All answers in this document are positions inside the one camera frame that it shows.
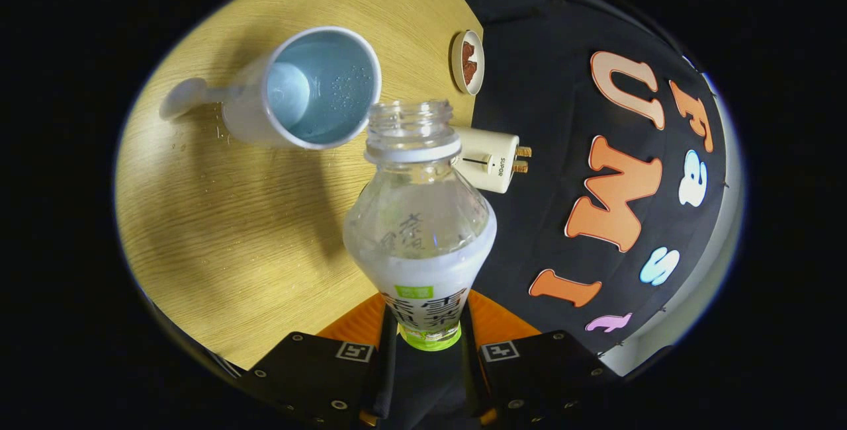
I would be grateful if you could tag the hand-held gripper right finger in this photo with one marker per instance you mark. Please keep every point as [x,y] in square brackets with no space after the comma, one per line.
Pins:
[536,370]

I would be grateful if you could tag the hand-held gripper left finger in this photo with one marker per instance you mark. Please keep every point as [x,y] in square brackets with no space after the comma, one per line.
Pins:
[317,370]

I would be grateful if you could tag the clear plastic juice bottle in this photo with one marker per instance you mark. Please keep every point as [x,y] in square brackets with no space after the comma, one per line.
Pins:
[420,271]

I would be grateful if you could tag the white cup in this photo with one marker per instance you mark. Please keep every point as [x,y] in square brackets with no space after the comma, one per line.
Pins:
[317,92]

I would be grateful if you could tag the wooden table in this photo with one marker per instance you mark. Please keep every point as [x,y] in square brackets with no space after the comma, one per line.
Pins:
[225,238]

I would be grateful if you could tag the toast slice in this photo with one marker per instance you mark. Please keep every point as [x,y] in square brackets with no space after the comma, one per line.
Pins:
[524,151]
[520,167]

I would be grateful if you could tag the white toaster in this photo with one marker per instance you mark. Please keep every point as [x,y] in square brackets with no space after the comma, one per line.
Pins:
[486,159]

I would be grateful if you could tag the brown meat piece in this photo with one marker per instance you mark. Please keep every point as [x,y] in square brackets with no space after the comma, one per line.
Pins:
[470,73]
[468,51]

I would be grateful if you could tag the round beige plate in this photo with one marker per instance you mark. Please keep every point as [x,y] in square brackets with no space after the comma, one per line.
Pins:
[456,63]

